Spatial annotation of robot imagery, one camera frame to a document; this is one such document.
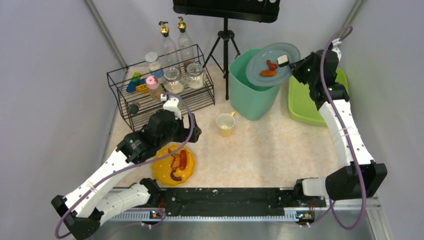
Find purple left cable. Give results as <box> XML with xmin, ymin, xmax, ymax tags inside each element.
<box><xmin>54</xmin><ymin>92</ymin><xmax>196</xmax><ymax>239</ymax></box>

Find cream yellow mug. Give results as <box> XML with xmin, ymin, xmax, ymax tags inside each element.
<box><xmin>216</xmin><ymin>111</ymin><xmax>236</xmax><ymax>137</ymax></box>

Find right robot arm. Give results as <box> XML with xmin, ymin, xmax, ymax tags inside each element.
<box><xmin>288</xmin><ymin>49</ymin><xmax>388</xmax><ymax>201</ymax></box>

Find black wire rack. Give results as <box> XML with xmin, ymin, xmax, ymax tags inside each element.
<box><xmin>106</xmin><ymin>60</ymin><xmax>215</xmax><ymax>131</ymax></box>

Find teal plastic bin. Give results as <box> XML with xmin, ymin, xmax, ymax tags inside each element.
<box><xmin>229</xmin><ymin>48</ymin><xmax>286</xmax><ymax>121</ymax></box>

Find white tofu cube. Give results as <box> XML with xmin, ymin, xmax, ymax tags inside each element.
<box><xmin>277</xmin><ymin>54</ymin><xmax>290</xmax><ymax>68</ymax></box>

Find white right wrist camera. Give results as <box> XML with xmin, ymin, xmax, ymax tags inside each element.
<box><xmin>329</xmin><ymin>38</ymin><xmax>342</xmax><ymax>62</ymax></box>

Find pink lid spice jar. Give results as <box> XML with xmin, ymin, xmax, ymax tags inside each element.
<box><xmin>145</xmin><ymin>75</ymin><xmax>164</xmax><ymax>101</ymax></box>

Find large clear glass jar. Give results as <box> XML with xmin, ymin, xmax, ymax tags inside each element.
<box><xmin>164</xmin><ymin>67</ymin><xmax>185</xmax><ymax>94</ymax></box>

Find colourful toy blocks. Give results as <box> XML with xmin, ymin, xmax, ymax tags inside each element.
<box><xmin>126</xmin><ymin>72</ymin><xmax>149</xmax><ymax>94</ymax></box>

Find black lid spice jar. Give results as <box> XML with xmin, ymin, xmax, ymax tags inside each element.
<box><xmin>128</xmin><ymin>102</ymin><xmax>140</xmax><ymax>116</ymax></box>

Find black tripod stand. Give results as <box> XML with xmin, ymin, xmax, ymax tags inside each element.
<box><xmin>203</xmin><ymin>17</ymin><xmax>241</xmax><ymax>101</ymax></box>

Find yellow scalloped plate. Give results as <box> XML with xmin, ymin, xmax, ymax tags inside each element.
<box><xmin>151</xmin><ymin>147</ymin><xmax>196</xmax><ymax>187</ymax></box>

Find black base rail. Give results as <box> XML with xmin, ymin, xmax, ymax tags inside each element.
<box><xmin>93</xmin><ymin>180</ymin><xmax>335</xmax><ymax>226</ymax></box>

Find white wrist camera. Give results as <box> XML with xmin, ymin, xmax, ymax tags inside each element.
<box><xmin>160</xmin><ymin>94</ymin><xmax>183</xmax><ymax>120</ymax></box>
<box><xmin>329</xmin><ymin>38</ymin><xmax>342</xmax><ymax>62</ymax></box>

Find green plastic tub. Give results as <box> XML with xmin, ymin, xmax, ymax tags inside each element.
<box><xmin>287</xmin><ymin>67</ymin><xmax>349</xmax><ymax>127</ymax></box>

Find grey-blue plate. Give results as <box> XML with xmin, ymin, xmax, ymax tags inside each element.
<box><xmin>245</xmin><ymin>42</ymin><xmax>301</xmax><ymax>87</ymax></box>

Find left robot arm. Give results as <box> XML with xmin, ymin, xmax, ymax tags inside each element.
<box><xmin>51</xmin><ymin>108</ymin><xmax>202</xmax><ymax>240</ymax></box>

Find oil bottle gold cap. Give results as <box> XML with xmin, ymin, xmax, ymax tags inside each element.
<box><xmin>177</xmin><ymin>16</ymin><xmax>195</xmax><ymax>70</ymax></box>
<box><xmin>158</xmin><ymin>21</ymin><xmax>181</xmax><ymax>71</ymax></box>

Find blue label jar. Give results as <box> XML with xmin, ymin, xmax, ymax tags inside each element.
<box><xmin>144</xmin><ymin>51</ymin><xmax>165</xmax><ymax>83</ymax></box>

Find orange fried piece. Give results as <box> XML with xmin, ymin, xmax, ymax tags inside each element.
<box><xmin>259</xmin><ymin>70</ymin><xmax>277</xmax><ymax>78</ymax></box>

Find black panel on tripod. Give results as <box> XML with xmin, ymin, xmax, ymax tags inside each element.
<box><xmin>172</xmin><ymin>0</ymin><xmax>281</xmax><ymax>23</ymax></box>

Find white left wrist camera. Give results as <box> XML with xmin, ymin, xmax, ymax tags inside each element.
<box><xmin>160</xmin><ymin>94</ymin><xmax>183</xmax><ymax>120</ymax></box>

